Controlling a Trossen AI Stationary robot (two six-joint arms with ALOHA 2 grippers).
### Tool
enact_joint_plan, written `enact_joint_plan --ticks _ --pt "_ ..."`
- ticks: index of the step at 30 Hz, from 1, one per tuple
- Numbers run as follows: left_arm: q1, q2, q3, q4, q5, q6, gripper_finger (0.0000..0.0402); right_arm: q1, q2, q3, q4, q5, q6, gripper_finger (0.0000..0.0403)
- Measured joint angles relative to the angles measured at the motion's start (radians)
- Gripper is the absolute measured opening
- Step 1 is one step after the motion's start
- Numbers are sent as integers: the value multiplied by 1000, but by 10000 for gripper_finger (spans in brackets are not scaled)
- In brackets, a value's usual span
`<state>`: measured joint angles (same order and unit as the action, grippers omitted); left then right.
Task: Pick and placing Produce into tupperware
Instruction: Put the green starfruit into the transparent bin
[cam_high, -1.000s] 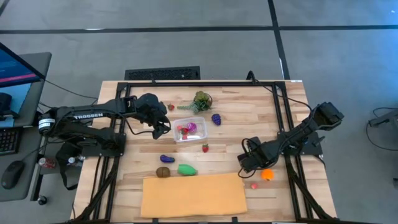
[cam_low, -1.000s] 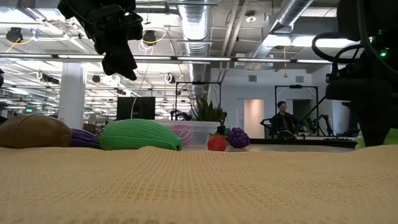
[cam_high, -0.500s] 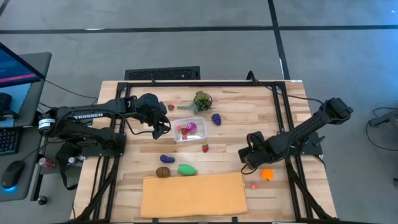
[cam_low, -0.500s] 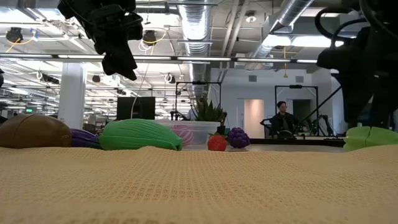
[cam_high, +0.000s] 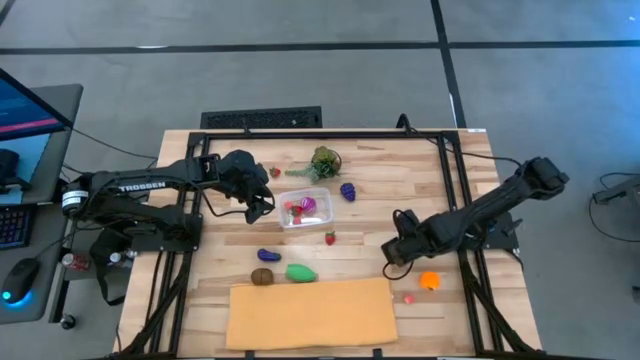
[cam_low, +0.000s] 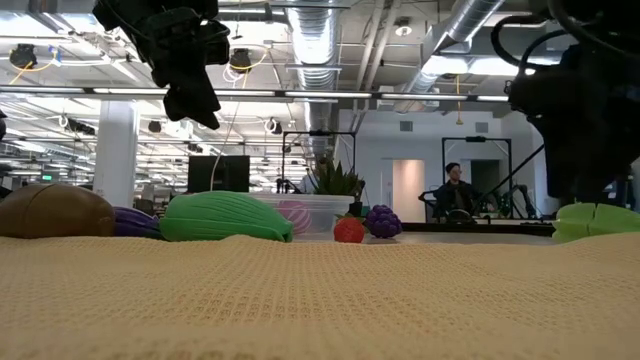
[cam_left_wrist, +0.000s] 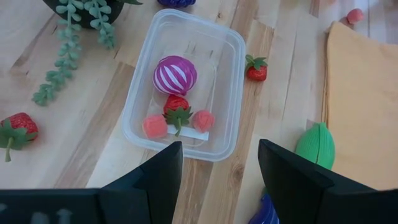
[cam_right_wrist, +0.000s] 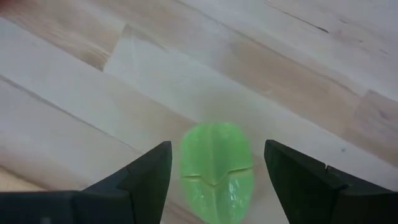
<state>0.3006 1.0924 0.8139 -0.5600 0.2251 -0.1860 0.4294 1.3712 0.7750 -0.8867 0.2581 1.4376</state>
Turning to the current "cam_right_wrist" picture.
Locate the light green toy leaf vegetable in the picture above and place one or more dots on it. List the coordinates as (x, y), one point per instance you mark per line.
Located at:
(217, 161)

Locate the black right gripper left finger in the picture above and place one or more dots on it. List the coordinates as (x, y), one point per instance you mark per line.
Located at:
(140, 193)

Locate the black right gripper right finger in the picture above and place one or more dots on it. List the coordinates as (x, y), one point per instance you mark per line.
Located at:
(304, 186)

